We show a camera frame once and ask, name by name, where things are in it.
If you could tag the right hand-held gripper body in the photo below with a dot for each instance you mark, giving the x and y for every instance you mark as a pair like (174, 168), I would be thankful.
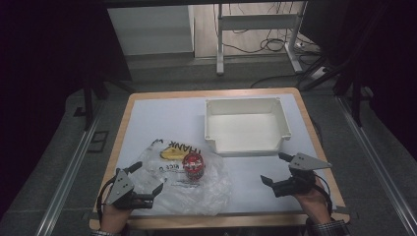
(295, 185)

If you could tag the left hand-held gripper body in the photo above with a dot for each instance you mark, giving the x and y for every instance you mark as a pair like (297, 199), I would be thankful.
(120, 190)

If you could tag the clear printed plastic bag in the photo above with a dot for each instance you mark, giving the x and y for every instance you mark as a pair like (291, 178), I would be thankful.
(196, 193)

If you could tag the red can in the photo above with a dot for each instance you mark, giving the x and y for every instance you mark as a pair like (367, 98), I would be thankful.
(193, 165)

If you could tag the white plastic bin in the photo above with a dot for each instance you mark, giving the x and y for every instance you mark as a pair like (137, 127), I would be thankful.
(246, 131)

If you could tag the person's right hand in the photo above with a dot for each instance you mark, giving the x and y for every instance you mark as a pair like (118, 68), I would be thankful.
(314, 205)

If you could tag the person's left hand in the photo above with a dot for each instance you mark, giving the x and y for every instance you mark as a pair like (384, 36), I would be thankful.
(114, 218)

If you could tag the yellow banana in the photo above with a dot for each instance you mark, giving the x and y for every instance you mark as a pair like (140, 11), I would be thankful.
(172, 154)

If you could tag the black floor plate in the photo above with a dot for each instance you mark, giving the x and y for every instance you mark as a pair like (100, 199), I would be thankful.
(98, 141)

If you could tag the white table mat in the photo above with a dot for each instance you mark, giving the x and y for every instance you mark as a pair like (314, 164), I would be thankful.
(170, 118)

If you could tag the wooden table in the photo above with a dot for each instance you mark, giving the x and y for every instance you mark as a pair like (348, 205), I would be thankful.
(213, 222)

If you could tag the black stand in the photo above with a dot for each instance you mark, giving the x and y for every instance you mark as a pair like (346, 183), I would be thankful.
(88, 105)
(355, 98)

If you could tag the white power strip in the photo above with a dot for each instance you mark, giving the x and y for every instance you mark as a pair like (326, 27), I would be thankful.
(319, 73)

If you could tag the white cabinet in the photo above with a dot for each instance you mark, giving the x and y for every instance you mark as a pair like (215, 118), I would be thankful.
(150, 29)

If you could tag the aluminium rail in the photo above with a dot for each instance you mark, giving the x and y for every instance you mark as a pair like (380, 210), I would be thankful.
(65, 183)
(377, 164)

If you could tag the white metal desk frame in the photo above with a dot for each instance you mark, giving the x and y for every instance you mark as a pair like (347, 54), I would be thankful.
(259, 21)

